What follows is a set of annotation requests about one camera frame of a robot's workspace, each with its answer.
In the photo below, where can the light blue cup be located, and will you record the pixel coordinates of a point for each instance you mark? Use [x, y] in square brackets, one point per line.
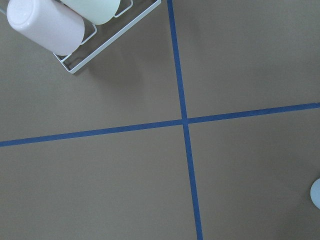
[315, 193]

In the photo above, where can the white cup in rack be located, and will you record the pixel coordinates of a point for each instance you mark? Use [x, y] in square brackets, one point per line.
[97, 12]

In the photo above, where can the pink cup in rack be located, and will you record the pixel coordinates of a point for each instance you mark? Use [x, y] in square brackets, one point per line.
[48, 23]

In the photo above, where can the white wire cup rack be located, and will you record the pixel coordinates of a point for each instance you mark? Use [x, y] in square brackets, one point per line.
[99, 37]

